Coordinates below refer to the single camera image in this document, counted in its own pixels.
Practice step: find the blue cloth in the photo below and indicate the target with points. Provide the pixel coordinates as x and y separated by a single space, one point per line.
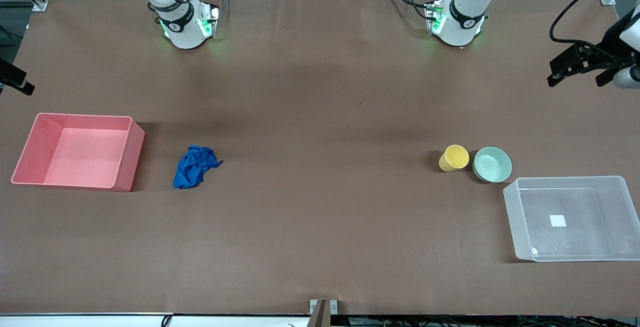
192 168

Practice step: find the yellow plastic cup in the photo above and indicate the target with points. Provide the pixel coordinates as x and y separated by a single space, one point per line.
454 158

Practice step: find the small white label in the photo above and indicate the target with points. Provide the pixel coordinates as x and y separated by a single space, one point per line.
558 221

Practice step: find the metal table edge bracket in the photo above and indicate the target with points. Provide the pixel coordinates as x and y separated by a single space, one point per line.
322 312

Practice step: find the clear plastic box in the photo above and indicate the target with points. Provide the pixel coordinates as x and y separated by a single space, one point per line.
560 237

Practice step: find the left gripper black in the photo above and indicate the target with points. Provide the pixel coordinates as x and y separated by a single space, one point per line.
598 53

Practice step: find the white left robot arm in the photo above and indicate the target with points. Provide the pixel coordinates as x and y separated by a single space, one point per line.
462 17

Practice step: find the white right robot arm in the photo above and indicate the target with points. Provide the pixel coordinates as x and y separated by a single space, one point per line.
182 29

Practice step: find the pink plastic box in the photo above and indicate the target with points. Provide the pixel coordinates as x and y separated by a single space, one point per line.
80 157

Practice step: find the mint green bowl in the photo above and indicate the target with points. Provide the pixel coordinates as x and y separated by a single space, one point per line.
492 165

